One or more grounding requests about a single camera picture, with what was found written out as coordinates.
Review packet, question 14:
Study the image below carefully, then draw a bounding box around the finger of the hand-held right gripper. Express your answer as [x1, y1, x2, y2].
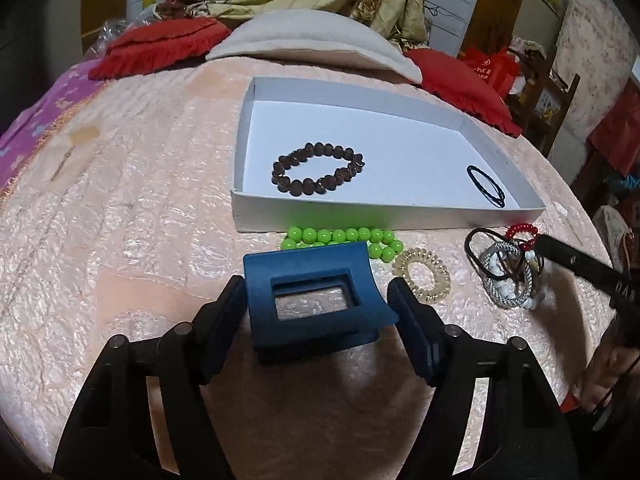
[536, 234, 640, 311]

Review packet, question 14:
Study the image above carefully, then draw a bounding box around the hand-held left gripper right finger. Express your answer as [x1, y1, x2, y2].
[387, 277, 578, 480]

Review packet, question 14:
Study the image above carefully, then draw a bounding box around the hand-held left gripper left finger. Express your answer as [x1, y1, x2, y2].
[52, 275, 248, 480]

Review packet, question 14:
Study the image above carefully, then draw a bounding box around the blue hair claw clip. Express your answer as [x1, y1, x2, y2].
[243, 241, 399, 365]

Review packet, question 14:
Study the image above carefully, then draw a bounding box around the white bead bracelet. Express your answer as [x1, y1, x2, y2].
[487, 250, 548, 313]

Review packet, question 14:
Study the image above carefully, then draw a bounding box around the red bead bracelet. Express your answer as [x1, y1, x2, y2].
[504, 221, 540, 253]

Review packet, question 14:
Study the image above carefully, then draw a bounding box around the beige spiral hair tie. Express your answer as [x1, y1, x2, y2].
[392, 247, 451, 305]

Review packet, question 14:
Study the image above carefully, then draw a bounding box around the silver rhinestone bangle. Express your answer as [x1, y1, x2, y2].
[480, 241, 537, 309]

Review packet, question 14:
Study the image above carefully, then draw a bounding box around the black hair tie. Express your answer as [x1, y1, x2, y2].
[466, 164, 506, 209]
[464, 227, 531, 286]

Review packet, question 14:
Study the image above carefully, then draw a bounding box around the green bead bracelet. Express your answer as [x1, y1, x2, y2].
[280, 226, 405, 262]

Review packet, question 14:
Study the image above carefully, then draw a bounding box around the white cardboard box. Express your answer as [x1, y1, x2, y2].
[231, 76, 547, 233]

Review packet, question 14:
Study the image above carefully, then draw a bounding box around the person's right hand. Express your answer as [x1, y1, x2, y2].
[582, 345, 640, 411]

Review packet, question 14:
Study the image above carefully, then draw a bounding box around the pink quilted bedspread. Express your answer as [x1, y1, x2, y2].
[0, 50, 623, 480]

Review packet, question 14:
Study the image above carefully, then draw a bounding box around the wooden chair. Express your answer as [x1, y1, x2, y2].
[510, 45, 581, 158]

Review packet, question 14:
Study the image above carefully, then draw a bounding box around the red shopping bag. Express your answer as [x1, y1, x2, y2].
[457, 46, 523, 96]

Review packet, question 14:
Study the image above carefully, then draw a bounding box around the pink floral curtain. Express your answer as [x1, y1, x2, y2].
[555, 0, 640, 141]

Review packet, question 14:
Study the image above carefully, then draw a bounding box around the red frilled pillow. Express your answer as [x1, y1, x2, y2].
[404, 48, 523, 137]
[88, 16, 232, 81]

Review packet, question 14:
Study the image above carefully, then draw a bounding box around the purple bed sheet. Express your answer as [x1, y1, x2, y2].
[0, 57, 118, 196]

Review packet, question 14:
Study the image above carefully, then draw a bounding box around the beige pillow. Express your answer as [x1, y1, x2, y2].
[205, 8, 423, 85]

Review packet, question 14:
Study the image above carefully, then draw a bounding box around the clear plastic bag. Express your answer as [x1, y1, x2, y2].
[82, 2, 166, 58]

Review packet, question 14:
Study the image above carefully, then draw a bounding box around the brown bead bracelet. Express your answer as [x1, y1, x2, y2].
[270, 142, 366, 197]

